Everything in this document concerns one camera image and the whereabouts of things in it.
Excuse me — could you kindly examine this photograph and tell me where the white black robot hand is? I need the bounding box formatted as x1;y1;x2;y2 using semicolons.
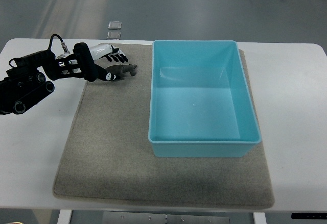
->
73;42;128;82

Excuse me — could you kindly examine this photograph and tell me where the brown hippo figurine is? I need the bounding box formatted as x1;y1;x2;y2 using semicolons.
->
105;64;137;81

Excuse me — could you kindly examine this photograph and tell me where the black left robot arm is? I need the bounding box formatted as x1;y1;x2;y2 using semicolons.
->
1;34;85;115

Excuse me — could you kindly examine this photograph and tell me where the blue plastic box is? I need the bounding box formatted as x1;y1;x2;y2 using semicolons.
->
148;40;262;157

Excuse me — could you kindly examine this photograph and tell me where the lower floor socket plate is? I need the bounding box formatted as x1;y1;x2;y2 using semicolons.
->
107;31;121;40

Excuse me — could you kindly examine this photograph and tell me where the floor socket plate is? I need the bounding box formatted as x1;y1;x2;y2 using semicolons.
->
108;21;122;30
107;31;121;40

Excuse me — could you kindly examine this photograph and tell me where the upper floor socket plate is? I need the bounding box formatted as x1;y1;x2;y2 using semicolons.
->
108;21;122;30

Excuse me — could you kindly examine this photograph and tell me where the grey felt mat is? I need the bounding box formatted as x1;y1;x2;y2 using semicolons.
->
53;44;274;209

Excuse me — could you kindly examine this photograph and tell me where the black table control panel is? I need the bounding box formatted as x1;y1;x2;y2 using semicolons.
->
291;212;327;220

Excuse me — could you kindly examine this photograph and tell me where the metal table base plate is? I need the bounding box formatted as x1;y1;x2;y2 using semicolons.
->
102;211;230;224

